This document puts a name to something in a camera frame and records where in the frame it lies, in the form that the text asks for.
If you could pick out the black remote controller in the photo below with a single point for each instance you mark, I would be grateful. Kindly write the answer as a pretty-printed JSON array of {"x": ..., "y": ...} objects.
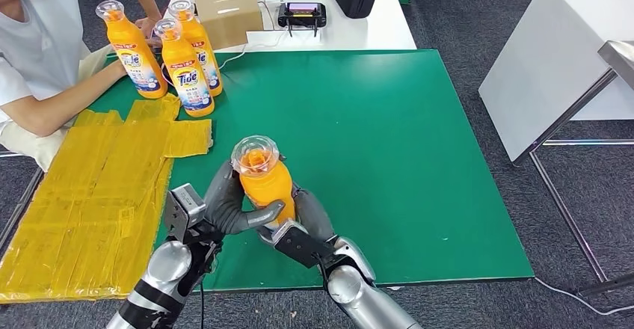
[{"x": 302, "y": 15}]

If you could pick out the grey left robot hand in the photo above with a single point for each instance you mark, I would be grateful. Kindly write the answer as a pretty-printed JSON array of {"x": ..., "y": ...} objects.
[{"x": 225, "y": 203}]

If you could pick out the person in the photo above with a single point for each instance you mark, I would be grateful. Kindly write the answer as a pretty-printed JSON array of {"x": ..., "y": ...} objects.
[{"x": 39, "y": 34}]

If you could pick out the white power adapter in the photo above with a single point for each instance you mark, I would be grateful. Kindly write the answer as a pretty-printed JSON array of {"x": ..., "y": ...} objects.
[{"x": 272, "y": 0}]

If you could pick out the white table with steel legs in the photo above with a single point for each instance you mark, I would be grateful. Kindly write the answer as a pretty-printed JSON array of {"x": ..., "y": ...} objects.
[{"x": 545, "y": 58}]

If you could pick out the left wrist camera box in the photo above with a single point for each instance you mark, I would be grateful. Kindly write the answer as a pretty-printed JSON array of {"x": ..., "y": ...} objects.
[{"x": 183, "y": 208}]

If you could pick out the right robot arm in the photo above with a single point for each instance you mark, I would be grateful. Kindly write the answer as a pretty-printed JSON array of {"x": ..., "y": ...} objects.
[{"x": 356, "y": 292}]

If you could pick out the person's left hand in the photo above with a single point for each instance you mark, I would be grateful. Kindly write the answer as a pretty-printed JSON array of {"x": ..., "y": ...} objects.
[{"x": 146, "y": 27}]

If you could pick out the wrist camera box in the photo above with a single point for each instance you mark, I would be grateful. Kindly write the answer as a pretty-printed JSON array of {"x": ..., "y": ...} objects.
[
  {"x": 183, "y": 208},
  {"x": 297, "y": 245}
]

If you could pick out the steel frame leg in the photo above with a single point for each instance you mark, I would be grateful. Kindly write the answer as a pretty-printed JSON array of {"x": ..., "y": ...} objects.
[{"x": 22, "y": 207}]

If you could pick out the cardboard box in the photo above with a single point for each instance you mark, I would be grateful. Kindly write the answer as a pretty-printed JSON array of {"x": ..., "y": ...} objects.
[{"x": 228, "y": 14}]

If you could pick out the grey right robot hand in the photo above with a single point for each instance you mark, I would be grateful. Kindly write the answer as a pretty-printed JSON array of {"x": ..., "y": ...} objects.
[{"x": 314, "y": 215}]

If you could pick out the person's right forearm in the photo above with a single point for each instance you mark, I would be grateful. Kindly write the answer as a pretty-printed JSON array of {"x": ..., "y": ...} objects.
[{"x": 64, "y": 100}]

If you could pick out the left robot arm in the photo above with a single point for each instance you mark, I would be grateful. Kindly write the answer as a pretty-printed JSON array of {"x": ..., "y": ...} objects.
[{"x": 166, "y": 267}]

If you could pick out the steel table frame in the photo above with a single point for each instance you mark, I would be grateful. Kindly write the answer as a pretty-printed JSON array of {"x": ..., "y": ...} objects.
[{"x": 564, "y": 117}]

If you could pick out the orange Tide detergent bottle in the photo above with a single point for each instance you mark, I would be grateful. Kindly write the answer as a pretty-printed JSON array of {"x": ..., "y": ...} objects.
[
  {"x": 208, "y": 64},
  {"x": 188, "y": 84},
  {"x": 267, "y": 188},
  {"x": 133, "y": 54}
]

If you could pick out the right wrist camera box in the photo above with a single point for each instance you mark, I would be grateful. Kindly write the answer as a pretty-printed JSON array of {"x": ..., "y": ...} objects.
[{"x": 297, "y": 245}]

